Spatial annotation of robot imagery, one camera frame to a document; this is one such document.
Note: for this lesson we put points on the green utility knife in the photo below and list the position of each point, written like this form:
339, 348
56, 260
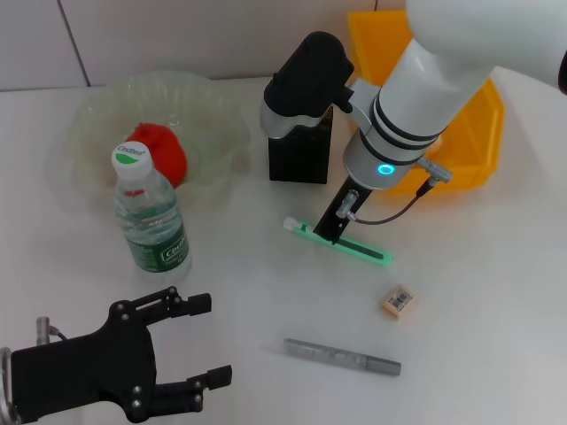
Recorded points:
367, 252

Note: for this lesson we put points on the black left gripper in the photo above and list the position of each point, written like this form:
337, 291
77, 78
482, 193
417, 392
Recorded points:
88, 372

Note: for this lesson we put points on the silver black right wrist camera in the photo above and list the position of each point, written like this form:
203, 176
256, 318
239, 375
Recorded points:
305, 84

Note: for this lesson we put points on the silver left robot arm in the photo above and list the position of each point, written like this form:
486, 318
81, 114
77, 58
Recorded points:
5, 389

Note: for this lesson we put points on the black mesh pen holder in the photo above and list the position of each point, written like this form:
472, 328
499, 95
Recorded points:
297, 159

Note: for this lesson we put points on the red-orange toy orange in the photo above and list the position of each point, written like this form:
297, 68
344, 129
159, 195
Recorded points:
166, 146

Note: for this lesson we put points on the translucent green fruit plate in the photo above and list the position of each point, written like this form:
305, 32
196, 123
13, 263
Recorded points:
199, 110

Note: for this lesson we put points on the beige eraser with barcode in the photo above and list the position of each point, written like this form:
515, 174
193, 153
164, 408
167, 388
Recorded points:
398, 302

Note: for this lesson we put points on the grey marker pen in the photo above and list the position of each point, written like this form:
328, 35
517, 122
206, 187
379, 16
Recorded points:
332, 354

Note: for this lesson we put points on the yellow plastic storage bin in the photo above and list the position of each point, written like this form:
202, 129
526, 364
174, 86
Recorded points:
478, 146

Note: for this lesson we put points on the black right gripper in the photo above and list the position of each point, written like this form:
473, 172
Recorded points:
343, 208

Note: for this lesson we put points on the clear bottle with green label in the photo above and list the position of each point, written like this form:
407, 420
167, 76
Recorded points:
150, 221

